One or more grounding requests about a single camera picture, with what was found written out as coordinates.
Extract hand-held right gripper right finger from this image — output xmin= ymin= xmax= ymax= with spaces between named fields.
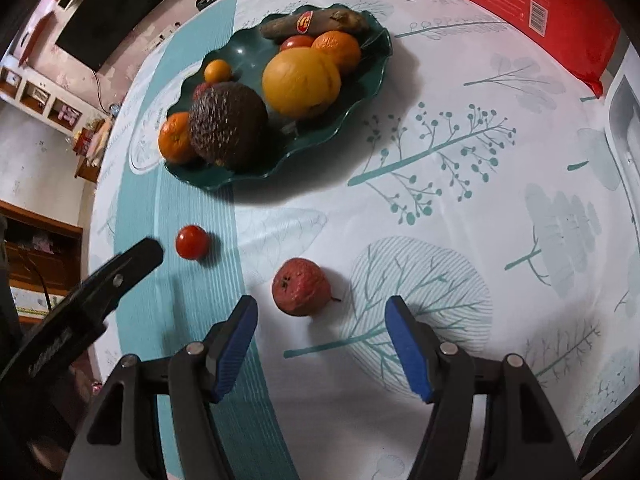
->
xmin=384 ymin=295 xmax=583 ymax=480

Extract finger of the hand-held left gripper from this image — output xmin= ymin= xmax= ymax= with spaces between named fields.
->
xmin=75 ymin=237 xmax=165 ymax=322

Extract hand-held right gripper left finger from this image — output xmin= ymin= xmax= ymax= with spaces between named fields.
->
xmin=60 ymin=295 xmax=259 ymax=480

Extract red tomato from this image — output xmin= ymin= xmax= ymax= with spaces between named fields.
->
xmin=175 ymin=225 xmax=211 ymax=261
xmin=279 ymin=35 xmax=316 ymax=53

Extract wrinkled red apple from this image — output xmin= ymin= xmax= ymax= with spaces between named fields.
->
xmin=271 ymin=258 xmax=342 ymax=317

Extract small mandarin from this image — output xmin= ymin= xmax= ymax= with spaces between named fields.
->
xmin=158 ymin=111 xmax=198 ymax=165

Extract dark brown avocado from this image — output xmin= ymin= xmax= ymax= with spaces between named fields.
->
xmin=189 ymin=81 xmax=269 ymax=170

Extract small kumquat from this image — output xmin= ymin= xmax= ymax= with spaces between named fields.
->
xmin=204 ymin=59 xmax=233 ymax=84

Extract dark green wavy plate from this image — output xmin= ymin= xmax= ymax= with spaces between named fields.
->
xmin=159 ymin=5 xmax=393 ymax=191

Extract large yellow grapefruit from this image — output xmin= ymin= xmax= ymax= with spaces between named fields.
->
xmin=261 ymin=47 xmax=342 ymax=120

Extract orange with stem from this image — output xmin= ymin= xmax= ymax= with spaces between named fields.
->
xmin=311 ymin=31 xmax=362 ymax=77

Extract brown overripe banana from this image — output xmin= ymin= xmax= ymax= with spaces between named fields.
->
xmin=260 ymin=8 xmax=368 ymax=40

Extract brown wooden door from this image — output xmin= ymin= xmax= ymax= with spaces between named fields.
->
xmin=0 ymin=200 xmax=83 ymax=321

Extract wooden television cabinet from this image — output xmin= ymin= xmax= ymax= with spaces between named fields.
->
xmin=75 ymin=155 xmax=101 ymax=183

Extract red snack box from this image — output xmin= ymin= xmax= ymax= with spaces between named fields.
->
xmin=74 ymin=127 xmax=98 ymax=158

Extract white plastic container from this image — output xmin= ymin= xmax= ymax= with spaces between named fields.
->
xmin=602 ymin=72 xmax=640 ymax=191

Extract red box of cups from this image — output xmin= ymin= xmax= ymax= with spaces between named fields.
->
xmin=422 ymin=0 xmax=622 ymax=96

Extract white wall socket strip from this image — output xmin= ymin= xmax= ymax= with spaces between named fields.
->
xmin=145 ymin=22 xmax=181 ymax=53

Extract red wall shelf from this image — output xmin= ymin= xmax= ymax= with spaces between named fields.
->
xmin=20 ymin=12 xmax=53 ymax=66

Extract black wall television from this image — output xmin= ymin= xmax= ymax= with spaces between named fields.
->
xmin=55 ymin=0 xmax=191 ymax=70

